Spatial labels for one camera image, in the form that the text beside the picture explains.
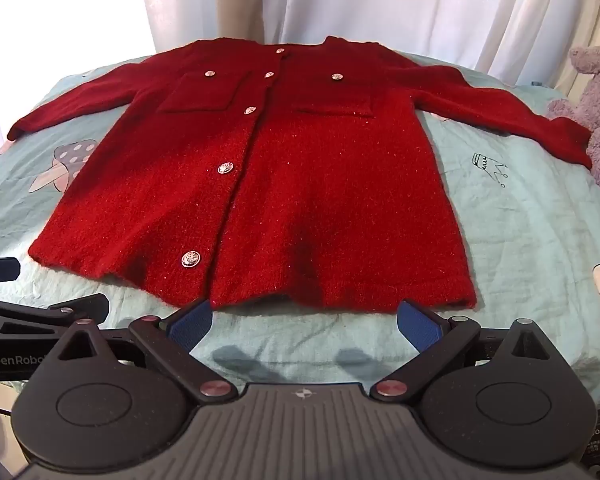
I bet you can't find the red knit cardigan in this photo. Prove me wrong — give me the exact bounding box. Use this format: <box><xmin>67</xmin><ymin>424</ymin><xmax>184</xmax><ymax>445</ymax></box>
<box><xmin>7</xmin><ymin>35</ymin><xmax>594</xmax><ymax>312</ymax></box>

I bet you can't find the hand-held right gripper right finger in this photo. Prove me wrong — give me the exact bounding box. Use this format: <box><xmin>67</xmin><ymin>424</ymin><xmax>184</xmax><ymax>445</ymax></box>
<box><xmin>370</xmin><ymin>299</ymin><xmax>552</xmax><ymax>403</ymax></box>

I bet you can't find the white curtain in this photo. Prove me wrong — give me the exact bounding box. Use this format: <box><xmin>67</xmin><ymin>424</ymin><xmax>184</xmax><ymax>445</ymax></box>
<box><xmin>0</xmin><ymin>0</ymin><xmax>600</xmax><ymax>126</ymax></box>

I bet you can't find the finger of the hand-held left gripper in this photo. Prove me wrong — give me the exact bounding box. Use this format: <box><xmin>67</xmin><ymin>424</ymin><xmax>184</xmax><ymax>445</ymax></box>
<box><xmin>0</xmin><ymin>294</ymin><xmax>112</xmax><ymax>347</ymax></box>
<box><xmin>0</xmin><ymin>257</ymin><xmax>22</xmax><ymax>284</ymax></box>

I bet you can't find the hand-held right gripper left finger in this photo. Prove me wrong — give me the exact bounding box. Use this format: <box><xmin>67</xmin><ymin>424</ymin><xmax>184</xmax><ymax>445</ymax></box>
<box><xmin>44</xmin><ymin>299</ymin><xmax>237</xmax><ymax>403</ymax></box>

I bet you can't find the light blue printed bed sheet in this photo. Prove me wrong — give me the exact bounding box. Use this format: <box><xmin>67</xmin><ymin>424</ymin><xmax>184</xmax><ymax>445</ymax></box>
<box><xmin>0</xmin><ymin>52</ymin><xmax>600</xmax><ymax>411</ymax></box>

